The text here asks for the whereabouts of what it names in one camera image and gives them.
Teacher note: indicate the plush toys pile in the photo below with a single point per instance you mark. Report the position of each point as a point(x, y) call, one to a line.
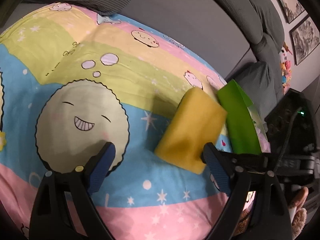
point(285, 65)

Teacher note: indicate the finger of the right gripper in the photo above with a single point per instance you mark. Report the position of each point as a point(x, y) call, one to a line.
point(249, 162)

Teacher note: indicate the green white cardboard box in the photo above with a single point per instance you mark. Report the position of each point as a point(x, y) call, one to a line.
point(245, 128)

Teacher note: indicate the colourful cartoon blanket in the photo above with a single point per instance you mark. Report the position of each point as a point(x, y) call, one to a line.
point(71, 81)

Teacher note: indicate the framed picture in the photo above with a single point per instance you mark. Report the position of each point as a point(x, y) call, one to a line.
point(304, 38)
point(291, 9)

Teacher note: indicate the grey cushion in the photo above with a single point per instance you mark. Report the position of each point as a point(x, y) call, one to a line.
point(258, 82)

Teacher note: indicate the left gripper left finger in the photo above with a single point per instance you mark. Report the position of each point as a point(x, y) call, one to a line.
point(96, 169)

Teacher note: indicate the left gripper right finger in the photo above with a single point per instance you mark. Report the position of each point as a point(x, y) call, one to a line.
point(221, 167)

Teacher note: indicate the grey sofa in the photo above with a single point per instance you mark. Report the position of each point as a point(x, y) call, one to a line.
point(229, 34)

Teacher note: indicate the yellow sponge green scrub pad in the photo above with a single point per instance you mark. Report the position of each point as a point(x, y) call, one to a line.
point(199, 119)

